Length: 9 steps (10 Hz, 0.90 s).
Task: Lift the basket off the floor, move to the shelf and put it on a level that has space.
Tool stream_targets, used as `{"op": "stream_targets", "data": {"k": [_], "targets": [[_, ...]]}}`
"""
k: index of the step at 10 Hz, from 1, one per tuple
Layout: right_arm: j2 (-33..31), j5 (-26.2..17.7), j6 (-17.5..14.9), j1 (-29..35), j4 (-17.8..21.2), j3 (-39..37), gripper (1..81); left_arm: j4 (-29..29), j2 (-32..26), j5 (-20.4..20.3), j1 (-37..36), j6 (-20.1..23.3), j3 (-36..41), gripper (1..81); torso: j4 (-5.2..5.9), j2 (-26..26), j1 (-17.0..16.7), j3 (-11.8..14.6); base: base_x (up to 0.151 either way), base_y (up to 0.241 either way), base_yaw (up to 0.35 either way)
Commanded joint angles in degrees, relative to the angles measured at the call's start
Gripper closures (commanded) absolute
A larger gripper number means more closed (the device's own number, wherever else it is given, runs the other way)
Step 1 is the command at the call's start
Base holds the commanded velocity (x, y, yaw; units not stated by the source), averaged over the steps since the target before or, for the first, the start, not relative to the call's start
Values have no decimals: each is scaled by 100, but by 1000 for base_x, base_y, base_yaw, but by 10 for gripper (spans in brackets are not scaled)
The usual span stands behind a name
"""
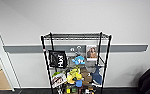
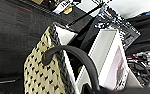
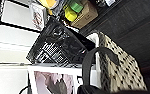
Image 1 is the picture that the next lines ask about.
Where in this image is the white colourful printed box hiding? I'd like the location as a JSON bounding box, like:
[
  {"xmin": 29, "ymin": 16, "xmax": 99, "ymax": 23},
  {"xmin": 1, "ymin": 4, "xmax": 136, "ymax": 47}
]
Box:
[{"xmin": 51, "ymin": 72, "xmax": 68, "ymax": 89}]

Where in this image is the white portrait picture box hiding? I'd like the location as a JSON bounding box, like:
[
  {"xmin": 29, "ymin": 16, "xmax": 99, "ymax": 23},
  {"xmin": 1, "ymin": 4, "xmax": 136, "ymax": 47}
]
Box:
[{"xmin": 86, "ymin": 44, "xmax": 99, "ymax": 62}]

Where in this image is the black and white package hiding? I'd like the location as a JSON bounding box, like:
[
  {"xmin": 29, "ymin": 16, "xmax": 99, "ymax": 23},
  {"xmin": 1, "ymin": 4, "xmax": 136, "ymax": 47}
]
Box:
[{"xmin": 84, "ymin": 87, "xmax": 94, "ymax": 94}]

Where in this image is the black Huel bag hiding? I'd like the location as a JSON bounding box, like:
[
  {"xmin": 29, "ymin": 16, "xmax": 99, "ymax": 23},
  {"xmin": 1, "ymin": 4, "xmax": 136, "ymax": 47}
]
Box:
[{"xmin": 47, "ymin": 49, "xmax": 69, "ymax": 70}]

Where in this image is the small yellow pack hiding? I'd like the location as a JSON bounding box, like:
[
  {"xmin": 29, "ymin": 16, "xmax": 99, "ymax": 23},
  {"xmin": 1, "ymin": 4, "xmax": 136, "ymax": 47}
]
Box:
[{"xmin": 66, "ymin": 86, "xmax": 72, "ymax": 94}]

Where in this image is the black wire shelf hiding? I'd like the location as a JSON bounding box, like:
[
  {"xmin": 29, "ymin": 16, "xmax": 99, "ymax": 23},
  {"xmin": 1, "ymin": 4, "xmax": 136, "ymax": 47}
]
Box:
[{"xmin": 40, "ymin": 31, "xmax": 113, "ymax": 94}]

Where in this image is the light blue plush toy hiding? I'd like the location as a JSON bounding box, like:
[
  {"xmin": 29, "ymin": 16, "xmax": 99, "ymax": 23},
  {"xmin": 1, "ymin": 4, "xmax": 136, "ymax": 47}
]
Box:
[{"xmin": 71, "ymin": 54, "xmax": 87, "ymax": 67}]

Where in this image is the long grey wall band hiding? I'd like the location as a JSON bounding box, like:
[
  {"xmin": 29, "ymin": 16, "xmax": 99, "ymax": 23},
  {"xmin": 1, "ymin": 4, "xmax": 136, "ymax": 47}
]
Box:
[{"xmin": 3, "ymin": 44, "xmax": 149, "ymax": 54}]

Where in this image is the blue cup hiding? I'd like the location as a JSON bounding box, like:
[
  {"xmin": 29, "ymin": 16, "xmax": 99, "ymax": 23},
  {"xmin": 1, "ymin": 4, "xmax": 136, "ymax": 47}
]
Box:
[{"xmin": 75, "ymin": 79, "xmax": 84, "ymax": 88}]

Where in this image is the small green pack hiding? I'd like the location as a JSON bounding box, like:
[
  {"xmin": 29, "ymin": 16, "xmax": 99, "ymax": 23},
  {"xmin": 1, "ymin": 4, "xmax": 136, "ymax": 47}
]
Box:
[{"xmin": 71, "ymin": 87, "xmax": 78, "ymax": 94}]

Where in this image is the white door frame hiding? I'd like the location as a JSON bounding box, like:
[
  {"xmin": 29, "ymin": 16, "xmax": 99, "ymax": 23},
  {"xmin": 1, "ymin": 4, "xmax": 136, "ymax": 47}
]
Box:
[{"xmin": 0, "ymin": 13, "xmax": 23, "ymax": 92}]

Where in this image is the black chair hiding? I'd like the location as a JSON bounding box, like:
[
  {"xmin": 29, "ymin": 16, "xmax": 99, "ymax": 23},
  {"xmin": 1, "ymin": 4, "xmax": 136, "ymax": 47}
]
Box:
[{"xmin": 137, "ymin": 51, "xmax": 150, "ymax": 94}]

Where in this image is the blue shark plush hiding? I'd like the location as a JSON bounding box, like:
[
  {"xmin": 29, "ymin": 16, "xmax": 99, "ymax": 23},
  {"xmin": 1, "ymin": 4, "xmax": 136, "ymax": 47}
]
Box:
[{"xmin": 91, "ymin": 64, "xmax": 104, "ymax": 86}]

